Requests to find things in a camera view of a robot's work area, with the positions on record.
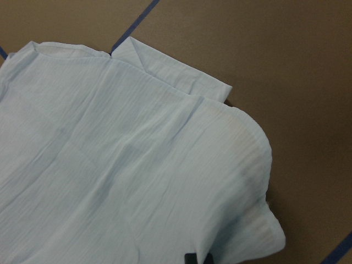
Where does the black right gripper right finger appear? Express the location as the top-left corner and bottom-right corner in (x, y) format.
(205, 254), (214, 264)

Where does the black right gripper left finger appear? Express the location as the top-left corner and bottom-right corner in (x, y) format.
(184, 254), (197, 264)

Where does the light blue button-up shirt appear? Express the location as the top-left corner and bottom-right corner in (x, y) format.
(1, 37), (285, 263)

